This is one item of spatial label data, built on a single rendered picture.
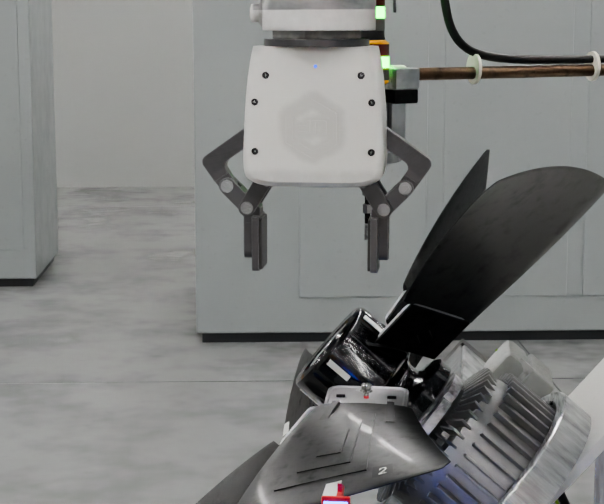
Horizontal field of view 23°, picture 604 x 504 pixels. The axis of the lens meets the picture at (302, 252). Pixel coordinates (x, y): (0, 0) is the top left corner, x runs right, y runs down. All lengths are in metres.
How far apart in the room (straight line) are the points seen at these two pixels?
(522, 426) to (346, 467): 0.30
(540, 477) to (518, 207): 0.29
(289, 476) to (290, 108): 0.52
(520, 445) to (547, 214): 0.25
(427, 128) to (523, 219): 5.53
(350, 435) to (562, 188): 0.35
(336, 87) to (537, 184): 0.54
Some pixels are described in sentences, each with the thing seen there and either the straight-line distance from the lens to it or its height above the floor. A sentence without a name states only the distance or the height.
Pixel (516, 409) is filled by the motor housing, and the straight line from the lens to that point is 1.66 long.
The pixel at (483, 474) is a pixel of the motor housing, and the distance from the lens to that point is 1.62.
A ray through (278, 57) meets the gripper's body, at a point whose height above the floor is 1.57.
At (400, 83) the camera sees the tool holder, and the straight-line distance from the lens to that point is 1.56.
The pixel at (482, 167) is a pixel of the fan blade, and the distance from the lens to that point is 1.86.
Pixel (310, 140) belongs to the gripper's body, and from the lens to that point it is 1.02.
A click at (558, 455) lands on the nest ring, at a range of 1.62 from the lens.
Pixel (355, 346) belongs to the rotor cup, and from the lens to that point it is 1.64.
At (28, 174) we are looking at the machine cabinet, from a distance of 8.72.
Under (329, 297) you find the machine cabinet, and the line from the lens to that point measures 7.17.
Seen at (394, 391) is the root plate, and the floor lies 1.19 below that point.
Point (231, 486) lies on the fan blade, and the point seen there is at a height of 1.06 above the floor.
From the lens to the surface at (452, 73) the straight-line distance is 1.60.
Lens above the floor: 1.60
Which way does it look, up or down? 9 degrees down
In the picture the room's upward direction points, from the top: straight up
